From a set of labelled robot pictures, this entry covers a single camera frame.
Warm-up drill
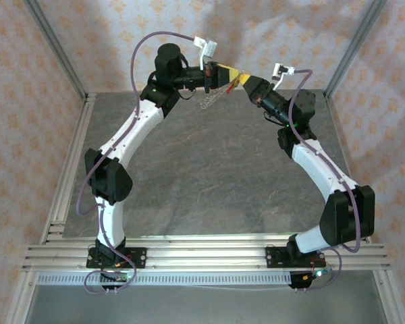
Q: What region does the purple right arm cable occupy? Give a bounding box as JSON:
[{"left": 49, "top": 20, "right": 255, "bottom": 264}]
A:
[{"left": 288, "top": 68, "right": 362, "bottom": 293}]

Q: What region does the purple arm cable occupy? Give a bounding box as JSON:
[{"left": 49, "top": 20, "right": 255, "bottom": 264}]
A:
[
  {"left": 288, "top": 68, "right": 362, "bottom": 293},
  {"left": 76, "top": 30, "right": 196, "bottom": 295}
]

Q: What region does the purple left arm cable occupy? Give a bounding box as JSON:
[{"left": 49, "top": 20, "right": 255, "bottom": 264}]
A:
[{"left": 76, "top": 30, "right": 196, "bottom": 295}]

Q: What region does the aluminium frame post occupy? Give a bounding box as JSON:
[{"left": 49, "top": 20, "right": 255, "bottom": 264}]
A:
[
  {"left": 23, "top": 0, "right": 89, "bottom": 102},
  {"left": 323, "top": 0, "right": 389, "bottom": 99}
]

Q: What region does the aluminium side rail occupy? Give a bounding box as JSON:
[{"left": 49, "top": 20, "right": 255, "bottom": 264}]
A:
[{"left": 3, "top": 93, "right": 98, "bottom": 324}]

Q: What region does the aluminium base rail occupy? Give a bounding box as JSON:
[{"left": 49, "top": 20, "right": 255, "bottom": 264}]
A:
[{"left": 22, "top": 232, "right": 392, "bottom": 271}]

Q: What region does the slotted white cable duct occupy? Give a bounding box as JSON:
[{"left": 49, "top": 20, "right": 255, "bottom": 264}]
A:
[{"left": 36, "top": 271, "right": 293, "bottom": 288}]

